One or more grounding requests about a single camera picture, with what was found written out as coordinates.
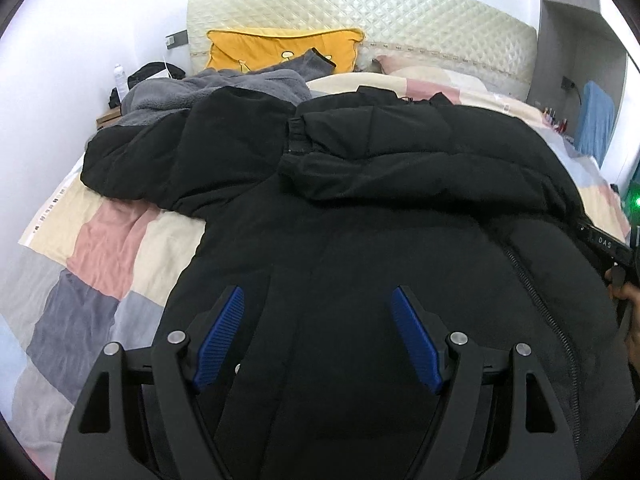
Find pink pillow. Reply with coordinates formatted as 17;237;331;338
372;54;466;79

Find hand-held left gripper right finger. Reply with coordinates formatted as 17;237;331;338
390;285;583;480

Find yellow pillow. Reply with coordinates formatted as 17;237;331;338
205;27;366;75

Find black puffer jacket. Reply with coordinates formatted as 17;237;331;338
80;85;640;480

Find cream quilted headboard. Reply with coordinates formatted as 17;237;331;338
186;0;538;103

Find person's right hand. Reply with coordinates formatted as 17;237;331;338
604;269;640;361

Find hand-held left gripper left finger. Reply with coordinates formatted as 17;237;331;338
55;285;266;480

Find pastel patchwork quilt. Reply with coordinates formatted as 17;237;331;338
0;67;633;480

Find black bag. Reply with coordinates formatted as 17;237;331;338
109;61;173;108

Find grey fleece garment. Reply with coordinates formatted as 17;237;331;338
120;47;336;127

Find small cosmetic bottles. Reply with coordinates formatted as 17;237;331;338
542;105;571;136

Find wooden nightstand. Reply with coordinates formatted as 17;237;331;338
96;107;124;129

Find blue hanging cloth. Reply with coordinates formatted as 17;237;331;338
575;80;616;168

